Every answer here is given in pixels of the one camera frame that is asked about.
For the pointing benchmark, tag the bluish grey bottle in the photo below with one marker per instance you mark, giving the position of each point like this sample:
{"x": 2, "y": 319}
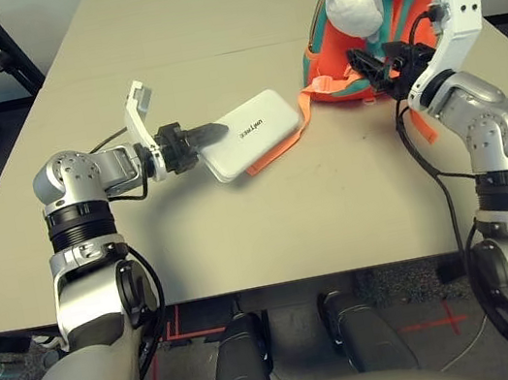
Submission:
{"x": 5, "y": 369}

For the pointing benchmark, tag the white sneaker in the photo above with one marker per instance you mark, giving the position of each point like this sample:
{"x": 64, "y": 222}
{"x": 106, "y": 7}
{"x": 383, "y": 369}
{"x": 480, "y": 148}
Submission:
{"x": 48, "y": 347}

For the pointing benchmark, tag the grey robot left leg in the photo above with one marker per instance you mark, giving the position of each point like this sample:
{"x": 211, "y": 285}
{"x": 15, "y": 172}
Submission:
{"x": 240, "y": 364}

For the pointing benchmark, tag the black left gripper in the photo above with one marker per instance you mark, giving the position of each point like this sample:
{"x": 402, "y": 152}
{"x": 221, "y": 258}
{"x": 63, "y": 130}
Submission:
{"x": 175, "y": 147}

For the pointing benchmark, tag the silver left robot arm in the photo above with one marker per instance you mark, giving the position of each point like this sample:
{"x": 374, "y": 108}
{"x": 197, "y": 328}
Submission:
{"x": 70, "y": 178}

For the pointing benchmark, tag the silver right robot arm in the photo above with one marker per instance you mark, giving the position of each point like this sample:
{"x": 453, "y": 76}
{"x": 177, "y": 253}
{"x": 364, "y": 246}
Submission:
{"x": 494, "y": 128}

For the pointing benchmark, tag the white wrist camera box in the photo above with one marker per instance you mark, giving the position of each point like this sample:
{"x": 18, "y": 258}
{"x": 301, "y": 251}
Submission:
{"x": 135, "y": 117}
{"x": 461, "y": 11}

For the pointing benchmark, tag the grey white plush toy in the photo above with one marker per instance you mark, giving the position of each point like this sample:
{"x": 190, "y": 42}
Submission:
{"x": 352, "y": 10}

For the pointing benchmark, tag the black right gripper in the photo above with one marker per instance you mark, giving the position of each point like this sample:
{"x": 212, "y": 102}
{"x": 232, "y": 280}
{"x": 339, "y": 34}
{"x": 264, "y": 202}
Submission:
{"x": 411, "y": 64}

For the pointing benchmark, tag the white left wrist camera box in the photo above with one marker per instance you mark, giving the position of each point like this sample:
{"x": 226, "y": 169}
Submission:
{"x": 135, "y": 117}

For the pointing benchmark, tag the white pencil case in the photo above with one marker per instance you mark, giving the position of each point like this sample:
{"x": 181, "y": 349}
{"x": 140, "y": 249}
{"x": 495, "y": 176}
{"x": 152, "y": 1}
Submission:
{"x": 252, "y": 126}

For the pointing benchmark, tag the grey robot right leg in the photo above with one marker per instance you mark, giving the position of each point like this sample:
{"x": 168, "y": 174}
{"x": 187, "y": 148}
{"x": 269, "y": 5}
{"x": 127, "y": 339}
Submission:
{"x": 363, "y": 333}

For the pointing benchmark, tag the grey robot leg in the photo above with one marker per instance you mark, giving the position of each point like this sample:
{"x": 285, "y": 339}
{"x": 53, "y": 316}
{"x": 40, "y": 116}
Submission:
{"x": 240, "y": 364}
{"x": 363, "y": 333}

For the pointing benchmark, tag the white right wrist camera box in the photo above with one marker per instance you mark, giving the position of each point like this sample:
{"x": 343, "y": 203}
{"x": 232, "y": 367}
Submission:
{"x": 461, "y": 11}

